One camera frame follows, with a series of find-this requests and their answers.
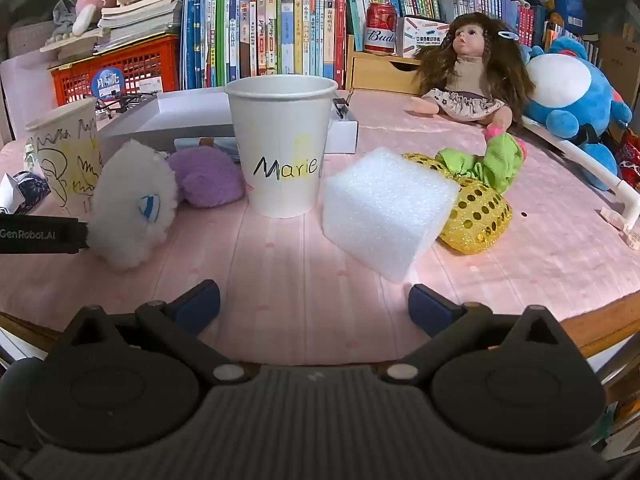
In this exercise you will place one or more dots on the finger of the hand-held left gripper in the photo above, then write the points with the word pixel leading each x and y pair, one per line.
pixel 45 235

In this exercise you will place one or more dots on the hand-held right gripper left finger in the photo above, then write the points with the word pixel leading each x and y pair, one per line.
pixel 199 305

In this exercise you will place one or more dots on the white fluffy plush toy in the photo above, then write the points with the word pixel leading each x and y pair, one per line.
pixel 131 205

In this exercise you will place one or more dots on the wooden drawer box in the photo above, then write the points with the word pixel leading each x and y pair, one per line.
pixel 375 72

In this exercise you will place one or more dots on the pink tablecloth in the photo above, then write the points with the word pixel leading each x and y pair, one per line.
pixel 310 255

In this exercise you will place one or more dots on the white printed carton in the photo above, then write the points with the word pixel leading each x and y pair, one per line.
pixel 425 35

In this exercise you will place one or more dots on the scribbled white paper cup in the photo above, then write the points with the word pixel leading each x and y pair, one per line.
pixel 67 155

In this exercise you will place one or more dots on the white foam cube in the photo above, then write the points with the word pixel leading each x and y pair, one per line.
pixel 385 210

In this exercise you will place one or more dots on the red drink can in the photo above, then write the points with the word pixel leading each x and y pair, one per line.
pixel 380 30

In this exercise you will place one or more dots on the white plastic rod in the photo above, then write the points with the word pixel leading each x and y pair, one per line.
pixel 595 165

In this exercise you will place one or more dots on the blue and white plush toy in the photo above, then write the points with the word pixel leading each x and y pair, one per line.
pixel 565 85

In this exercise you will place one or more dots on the white cardboard box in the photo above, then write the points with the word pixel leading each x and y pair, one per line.
pixel 195 117

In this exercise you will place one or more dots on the row of tall picture books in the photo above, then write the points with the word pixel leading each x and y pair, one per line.
pixel 265 30

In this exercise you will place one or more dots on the grey plush toy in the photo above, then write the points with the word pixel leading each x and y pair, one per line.
pixel 62 20

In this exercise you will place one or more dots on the stack of worn books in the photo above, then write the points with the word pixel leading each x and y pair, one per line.
pixel 142 15

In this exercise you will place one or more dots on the green and pink toy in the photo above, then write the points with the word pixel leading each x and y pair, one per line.
pixel 495 160

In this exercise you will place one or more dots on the black toy bicycle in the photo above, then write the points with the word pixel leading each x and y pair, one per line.
pixel 125 102

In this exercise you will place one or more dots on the brown haired doll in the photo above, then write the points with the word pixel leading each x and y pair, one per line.
pixel 472 72

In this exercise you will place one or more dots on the purple plush toy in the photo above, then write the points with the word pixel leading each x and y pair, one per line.
pixel 207 180

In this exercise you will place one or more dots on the red plastic basket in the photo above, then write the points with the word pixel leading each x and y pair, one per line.
pixel 145 67

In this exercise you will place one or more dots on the blue patterned folded paper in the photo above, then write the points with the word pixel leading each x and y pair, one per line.
pixel 22 192

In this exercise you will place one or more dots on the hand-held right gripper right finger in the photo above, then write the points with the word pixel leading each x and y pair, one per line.
pixel 429 307

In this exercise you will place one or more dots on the white paper cup black lettering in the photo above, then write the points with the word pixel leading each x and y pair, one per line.
pixel 282 145

